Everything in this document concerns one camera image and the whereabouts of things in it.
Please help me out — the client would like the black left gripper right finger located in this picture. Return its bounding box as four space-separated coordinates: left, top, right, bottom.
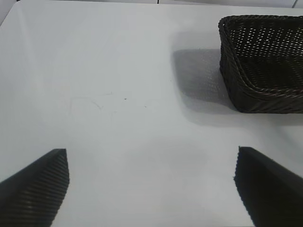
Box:
233 146 303 227

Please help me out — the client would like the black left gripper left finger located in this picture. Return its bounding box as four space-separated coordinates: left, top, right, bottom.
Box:
0 148 71 227

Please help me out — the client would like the dark brown wicker basket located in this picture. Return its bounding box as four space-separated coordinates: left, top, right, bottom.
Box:
218 15 303 114

